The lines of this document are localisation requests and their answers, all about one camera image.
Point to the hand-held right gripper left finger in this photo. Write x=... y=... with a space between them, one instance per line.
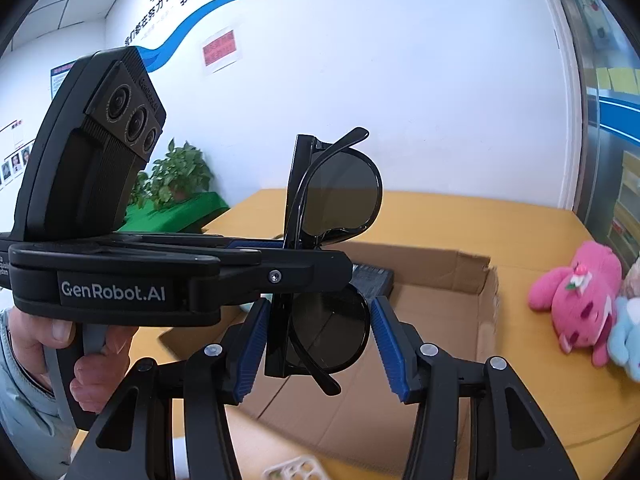
x=250 y=355

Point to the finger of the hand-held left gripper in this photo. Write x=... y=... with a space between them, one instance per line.
x=300 y=270
x=250 y=245

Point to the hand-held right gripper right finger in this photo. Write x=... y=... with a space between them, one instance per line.
x=390 y=350

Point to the brown cardboard box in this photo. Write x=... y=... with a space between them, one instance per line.
x=440 y=320

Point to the black sunglasses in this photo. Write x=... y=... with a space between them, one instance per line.
x=340 y=200

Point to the wooden desktop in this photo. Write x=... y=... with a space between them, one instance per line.
x=525 y=240

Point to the person's left hand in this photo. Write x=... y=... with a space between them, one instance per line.
x=100 y=385

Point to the black ribbed object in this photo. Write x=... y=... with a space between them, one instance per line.
x=372 y=277

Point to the green cloth covered table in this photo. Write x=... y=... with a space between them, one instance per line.
x=175 y=212

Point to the large potted green plant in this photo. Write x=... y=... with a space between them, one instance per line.
x=180 y=170

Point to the white plastic grid tray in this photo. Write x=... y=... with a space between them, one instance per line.
x=295 y=470

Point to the hot pink plush toy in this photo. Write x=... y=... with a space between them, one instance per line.
x=575 y=305

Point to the light blue plush toy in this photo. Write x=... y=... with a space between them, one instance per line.
x=627 y=335

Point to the pale pink pig plush toy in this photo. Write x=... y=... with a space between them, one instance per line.
x=634 y=277

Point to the yellow shelf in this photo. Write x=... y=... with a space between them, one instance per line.
x=627 y=205

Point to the yellow paper sheet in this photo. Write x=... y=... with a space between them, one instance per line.
x=622 y=80

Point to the cartoon window sticker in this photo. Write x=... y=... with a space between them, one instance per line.
x=595 y=15

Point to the wall photo board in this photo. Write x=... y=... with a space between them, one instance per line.
x=17 y=160

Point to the blue framed wall poster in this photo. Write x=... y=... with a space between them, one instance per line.
x=60 y=80

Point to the red wall notice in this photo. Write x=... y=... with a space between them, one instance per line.
x=220 y=52

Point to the blue wall decal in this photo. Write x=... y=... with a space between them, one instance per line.
x=210 y=15

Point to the metal door frame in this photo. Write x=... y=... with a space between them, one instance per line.
x=585 y=110

